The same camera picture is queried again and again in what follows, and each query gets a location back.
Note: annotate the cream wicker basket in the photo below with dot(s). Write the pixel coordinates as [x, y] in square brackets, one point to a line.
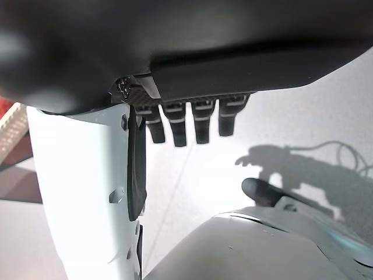
[11, 128]

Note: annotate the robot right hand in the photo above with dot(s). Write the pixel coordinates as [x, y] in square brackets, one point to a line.
[180, 43]

